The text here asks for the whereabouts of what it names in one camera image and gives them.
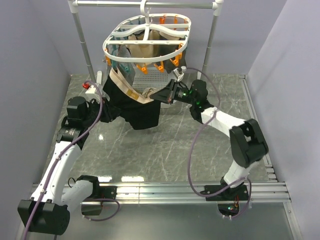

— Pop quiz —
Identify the beige underwear in basket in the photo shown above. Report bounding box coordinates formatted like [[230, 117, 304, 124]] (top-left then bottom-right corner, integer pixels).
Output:
[[141, 87, 159, 99]]

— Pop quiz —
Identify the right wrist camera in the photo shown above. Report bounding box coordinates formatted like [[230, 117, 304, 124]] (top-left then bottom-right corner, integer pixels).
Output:
[[173, 66, 187, 83]]

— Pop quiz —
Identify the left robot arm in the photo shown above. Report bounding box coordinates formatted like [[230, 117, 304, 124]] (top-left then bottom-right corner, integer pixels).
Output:
[[17, 96, 121, 239]]

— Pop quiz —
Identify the beige hanging underwear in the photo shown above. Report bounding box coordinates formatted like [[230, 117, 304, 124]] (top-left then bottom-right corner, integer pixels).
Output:
[[125, 30, 180, 58]]

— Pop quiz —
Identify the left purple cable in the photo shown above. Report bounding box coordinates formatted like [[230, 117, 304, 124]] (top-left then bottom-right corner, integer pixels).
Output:
[[21, 80, 121, 240]]

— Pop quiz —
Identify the purple cable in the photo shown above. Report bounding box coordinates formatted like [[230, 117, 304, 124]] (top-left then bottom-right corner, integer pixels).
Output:
[[184, 67, 252, 220], [21, 80, 121, 240]]

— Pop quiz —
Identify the dark olive hanging underwear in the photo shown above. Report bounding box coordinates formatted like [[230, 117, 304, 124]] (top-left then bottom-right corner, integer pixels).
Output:
[[158, 44, 187, 74]]

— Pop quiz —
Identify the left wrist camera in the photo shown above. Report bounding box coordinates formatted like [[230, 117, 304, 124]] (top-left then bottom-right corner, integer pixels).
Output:
[[82, 83, 104, 103]]

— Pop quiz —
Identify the white plastic basket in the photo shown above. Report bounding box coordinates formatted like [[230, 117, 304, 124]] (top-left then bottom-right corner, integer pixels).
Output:
[[126, 67, 175, 105]]

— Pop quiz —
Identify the black underwear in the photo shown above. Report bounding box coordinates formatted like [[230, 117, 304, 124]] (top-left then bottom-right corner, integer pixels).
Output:
[[103, 71, 161, 130]]

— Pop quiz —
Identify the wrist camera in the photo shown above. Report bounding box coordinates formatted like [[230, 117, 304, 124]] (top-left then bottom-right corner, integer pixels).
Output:
[[82, 83, 104, 103], [173, 66, 187, 83]]

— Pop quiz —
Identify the white clip hanger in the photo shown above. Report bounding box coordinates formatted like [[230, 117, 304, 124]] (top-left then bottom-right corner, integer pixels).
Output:
[[102, 10, 192, 74]]

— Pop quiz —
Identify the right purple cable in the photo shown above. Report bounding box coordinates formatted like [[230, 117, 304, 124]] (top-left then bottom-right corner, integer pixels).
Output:
[[184, 67, 252, 220]]

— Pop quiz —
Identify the white clothes rack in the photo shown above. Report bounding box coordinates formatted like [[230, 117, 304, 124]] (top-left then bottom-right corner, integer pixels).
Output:
[[68, 0, 224, 81]]

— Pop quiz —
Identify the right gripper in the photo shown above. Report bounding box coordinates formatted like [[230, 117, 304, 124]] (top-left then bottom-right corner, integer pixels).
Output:
[[150, 80, 197, 106]]

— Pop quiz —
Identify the aluminium rail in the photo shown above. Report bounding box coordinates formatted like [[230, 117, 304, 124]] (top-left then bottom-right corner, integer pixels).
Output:
[[27, 181, 292, 205]]

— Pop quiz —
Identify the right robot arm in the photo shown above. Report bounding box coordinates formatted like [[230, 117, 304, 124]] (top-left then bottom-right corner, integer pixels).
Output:
[[150, 79, 269, 200]]

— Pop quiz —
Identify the striped grey hanging underwear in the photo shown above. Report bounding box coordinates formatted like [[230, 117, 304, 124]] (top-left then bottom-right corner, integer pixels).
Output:
[[102, 44, 137, 82]]

